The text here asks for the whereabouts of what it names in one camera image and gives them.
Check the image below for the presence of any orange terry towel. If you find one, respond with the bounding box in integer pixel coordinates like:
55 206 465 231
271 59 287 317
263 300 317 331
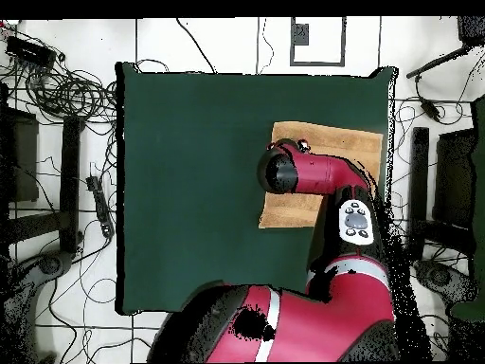
258 120 384 229

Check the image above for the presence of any small grey square plate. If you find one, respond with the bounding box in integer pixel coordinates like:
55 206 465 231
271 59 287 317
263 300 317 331
293 23 311 46

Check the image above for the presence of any black upright stand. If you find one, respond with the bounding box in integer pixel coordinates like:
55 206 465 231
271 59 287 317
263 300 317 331
7 115 81 255
410 126 431 263

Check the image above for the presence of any dark green table cloth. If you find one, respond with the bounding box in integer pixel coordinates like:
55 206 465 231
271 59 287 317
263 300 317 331
115 61 399 318

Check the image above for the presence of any black power adapter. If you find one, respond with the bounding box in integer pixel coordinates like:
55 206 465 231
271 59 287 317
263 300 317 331
420 97 442 123

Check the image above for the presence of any black box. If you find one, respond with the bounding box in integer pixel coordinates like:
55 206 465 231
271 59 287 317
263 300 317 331
433 128 479 228
0 107 40 203

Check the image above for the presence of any black pole with block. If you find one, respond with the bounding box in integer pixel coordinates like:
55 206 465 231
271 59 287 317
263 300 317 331
405 15 485 80

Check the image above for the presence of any grey stand base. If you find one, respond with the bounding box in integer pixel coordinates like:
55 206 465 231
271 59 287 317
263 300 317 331
413 259 476 304
0 249 73 363

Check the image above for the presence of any black power strip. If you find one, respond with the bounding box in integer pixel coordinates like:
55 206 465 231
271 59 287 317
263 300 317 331
85 174 116 239

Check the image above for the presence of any black box device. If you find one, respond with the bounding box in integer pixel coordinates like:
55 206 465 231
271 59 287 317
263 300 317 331
5 35 58 68

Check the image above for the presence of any grey square floor frame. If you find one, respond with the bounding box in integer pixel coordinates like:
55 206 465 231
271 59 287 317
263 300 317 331
290 16 347 68

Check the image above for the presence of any black floor cable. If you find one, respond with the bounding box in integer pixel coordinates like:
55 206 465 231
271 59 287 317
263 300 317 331
175 17 218 74

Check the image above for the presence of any black cable tangle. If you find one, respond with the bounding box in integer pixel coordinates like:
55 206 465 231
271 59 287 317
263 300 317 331
22 64 117 126

